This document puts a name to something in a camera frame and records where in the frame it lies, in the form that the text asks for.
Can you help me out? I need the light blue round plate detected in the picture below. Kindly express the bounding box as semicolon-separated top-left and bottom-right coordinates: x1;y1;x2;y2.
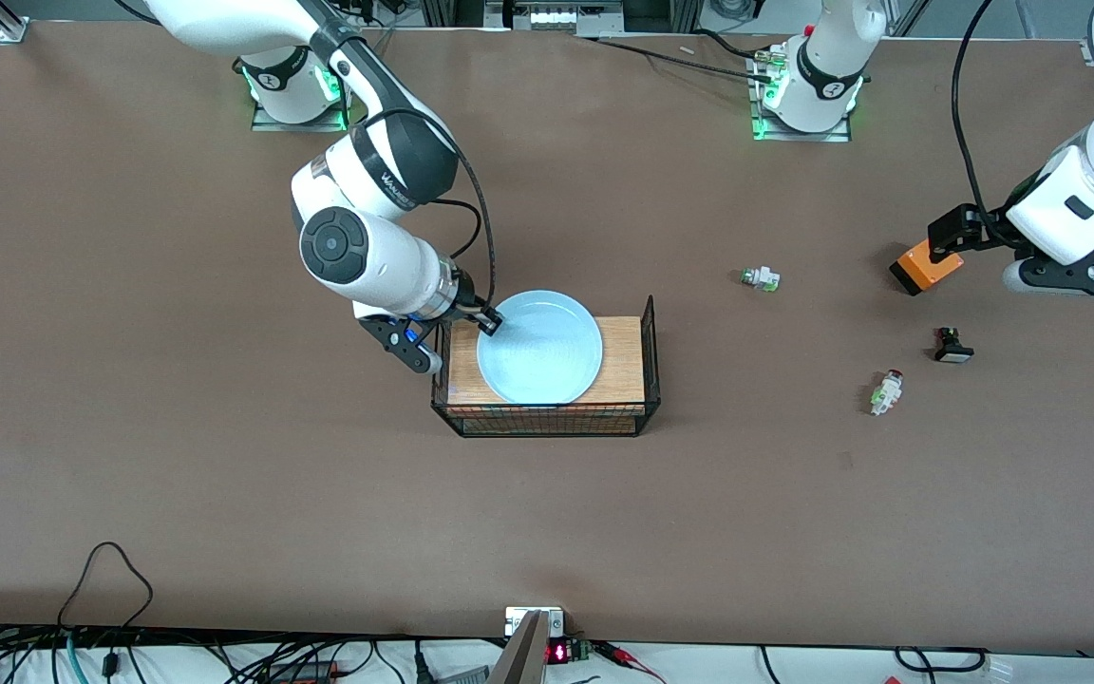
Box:
476;290;604;406

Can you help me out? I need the red push button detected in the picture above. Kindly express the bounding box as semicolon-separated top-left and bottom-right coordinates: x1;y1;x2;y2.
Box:
869;370;905;417

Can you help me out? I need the orange button box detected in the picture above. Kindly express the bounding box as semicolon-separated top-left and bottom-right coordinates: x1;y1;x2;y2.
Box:
890;239;966;296

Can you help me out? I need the black push button white cap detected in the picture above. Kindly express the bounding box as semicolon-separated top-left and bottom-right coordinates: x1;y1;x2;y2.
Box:
933;326;975;364

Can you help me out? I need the small white grey device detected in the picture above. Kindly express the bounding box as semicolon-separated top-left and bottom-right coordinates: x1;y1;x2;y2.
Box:
505;606;567;637

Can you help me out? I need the grey metal bar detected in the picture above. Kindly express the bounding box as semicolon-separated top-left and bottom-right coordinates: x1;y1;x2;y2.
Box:
488;611;550;684

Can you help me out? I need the red test lead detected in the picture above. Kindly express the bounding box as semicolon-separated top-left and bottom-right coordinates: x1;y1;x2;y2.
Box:
594;641;667;684

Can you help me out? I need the black power adapter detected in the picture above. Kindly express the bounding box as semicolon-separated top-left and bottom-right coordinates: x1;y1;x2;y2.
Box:
262;658;341;684

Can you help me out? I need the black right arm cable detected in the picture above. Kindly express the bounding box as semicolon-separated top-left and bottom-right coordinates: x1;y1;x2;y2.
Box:
364;106;498;307

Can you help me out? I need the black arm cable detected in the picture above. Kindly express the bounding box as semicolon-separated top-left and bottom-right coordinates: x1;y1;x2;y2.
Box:
952;0;1023;250
364;106;498;307

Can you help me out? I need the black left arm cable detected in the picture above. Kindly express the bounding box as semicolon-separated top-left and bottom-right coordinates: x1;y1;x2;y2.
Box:
952;0;1023;250

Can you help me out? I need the black wire basket wooden base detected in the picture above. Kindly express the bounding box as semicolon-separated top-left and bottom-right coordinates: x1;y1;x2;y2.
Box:
430;294;662;439

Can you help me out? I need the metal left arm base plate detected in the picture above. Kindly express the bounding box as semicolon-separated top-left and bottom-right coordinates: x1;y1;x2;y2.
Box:
748;46;854;143

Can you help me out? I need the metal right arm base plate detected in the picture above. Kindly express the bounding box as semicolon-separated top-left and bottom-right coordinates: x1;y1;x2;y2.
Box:
251;38;360;132

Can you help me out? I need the aluminium frame structure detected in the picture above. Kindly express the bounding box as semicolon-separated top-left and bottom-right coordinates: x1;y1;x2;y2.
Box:
419;0;700;34

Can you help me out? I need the black cable across table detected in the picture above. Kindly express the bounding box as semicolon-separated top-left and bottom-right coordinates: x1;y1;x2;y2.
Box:
577;34;778;83

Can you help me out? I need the black coiled cable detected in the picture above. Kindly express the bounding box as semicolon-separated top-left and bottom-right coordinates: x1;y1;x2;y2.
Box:
894;646;990;674

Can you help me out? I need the thin black looped cable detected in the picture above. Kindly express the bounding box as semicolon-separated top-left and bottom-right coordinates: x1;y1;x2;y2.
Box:
57;541;155;630

